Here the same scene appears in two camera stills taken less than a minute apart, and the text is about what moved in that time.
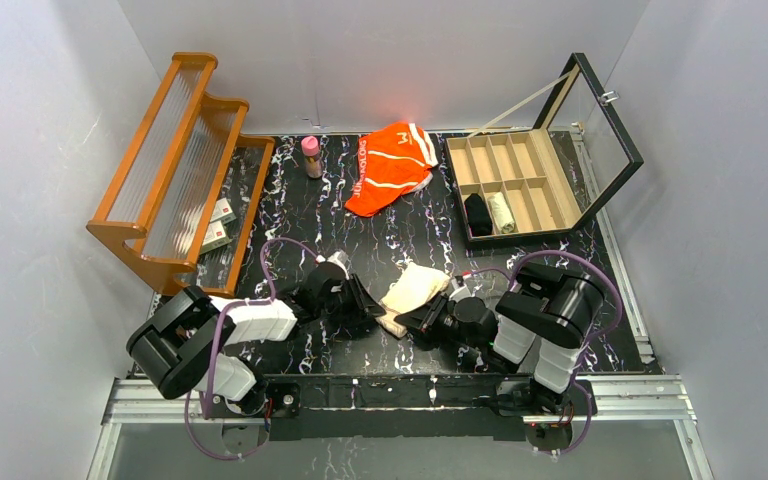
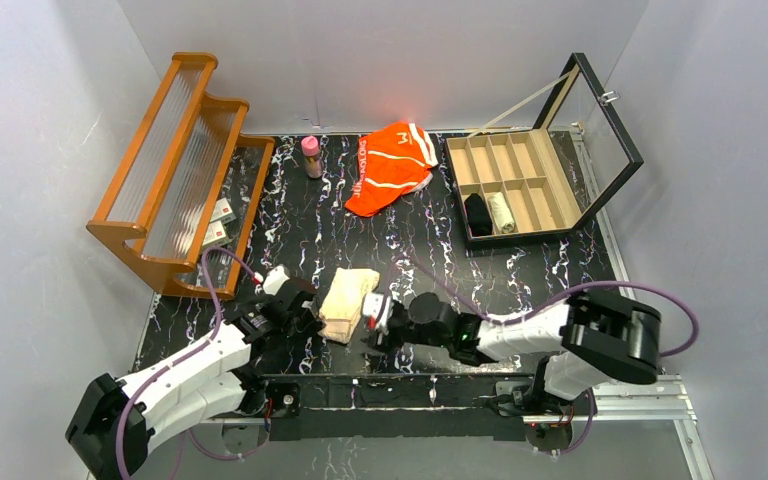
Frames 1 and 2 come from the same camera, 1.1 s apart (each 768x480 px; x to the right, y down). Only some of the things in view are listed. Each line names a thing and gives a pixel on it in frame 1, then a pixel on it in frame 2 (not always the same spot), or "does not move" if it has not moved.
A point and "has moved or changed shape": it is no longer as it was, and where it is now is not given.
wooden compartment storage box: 555,175 does not move
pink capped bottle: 310,147 does not move
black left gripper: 355,295 → 308,307
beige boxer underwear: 416,285 has moved or changed shape
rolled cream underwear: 502,213 does not move
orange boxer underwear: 391,163 does not move
